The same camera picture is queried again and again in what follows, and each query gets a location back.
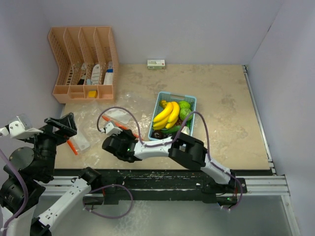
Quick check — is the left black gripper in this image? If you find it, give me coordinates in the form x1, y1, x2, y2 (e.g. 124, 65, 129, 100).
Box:
22, 112, 76, 178

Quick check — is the clear zip bag orange zipper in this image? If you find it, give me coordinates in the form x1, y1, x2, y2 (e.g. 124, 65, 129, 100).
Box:
98, 93, 158, 141

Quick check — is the yellow banana bunch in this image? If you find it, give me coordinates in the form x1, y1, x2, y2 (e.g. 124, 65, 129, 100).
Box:
153, 101, 180, 130

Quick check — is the green cucumber toy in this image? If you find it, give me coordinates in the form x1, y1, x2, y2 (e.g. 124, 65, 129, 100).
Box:
161, 126, 182, 134

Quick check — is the white garlic toy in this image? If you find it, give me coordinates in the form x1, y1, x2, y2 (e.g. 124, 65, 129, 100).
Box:
181, 126, 190, 135

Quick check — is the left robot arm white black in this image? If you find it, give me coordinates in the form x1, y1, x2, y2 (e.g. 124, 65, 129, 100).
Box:
0, 113, 101, 236

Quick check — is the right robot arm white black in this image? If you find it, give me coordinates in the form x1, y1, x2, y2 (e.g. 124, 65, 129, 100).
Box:
102, 130, 244, 196

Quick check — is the dark brown mangosteen toy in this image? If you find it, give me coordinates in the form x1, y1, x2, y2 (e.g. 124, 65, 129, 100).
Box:
151, 130, 164, 140

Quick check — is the yellow item in organizer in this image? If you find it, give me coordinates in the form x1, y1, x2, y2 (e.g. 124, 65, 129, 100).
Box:
88, 90, 97, 98

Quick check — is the white bottle in organizer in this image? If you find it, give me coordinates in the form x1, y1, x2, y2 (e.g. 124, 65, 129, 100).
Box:
91, 64, 101, 85

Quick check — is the white blue item in organizer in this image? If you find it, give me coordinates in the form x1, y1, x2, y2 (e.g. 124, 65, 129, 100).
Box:
103, 61, 114, 85

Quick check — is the light blue plastic basket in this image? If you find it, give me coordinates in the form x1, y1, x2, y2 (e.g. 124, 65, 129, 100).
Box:
148, 91, 197, 141

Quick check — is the red grapes bunch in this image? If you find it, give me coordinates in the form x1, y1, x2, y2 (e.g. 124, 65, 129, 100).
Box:
175, 119, 183, 126

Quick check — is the orange desk file organizer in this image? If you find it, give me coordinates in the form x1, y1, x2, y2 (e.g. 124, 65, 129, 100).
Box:
48, 26, 120, 104

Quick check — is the green cabbage toy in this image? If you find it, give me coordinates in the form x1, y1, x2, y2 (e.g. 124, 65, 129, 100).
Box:
179, 108, 193, 121

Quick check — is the green apple toy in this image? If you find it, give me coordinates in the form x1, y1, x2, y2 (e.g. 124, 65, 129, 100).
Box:
178, 100, 191, 109

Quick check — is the small white green box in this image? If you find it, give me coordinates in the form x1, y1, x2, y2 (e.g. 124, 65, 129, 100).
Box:
147, 59, 165, 70

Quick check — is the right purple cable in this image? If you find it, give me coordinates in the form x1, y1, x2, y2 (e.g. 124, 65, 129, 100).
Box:
96, 106, 243, 212

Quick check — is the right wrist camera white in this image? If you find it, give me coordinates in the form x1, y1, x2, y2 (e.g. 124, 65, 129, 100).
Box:
100, 121, 123, 136

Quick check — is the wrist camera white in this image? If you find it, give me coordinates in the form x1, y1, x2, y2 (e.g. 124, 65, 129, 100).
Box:
0, 114, 43, 140
100, 121, 123, 136

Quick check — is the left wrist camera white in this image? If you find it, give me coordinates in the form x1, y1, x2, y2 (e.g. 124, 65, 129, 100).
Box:
0, 114, 43, 140

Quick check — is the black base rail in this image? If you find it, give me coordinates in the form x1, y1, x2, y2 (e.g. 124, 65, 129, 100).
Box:
49, 168, 247, 205

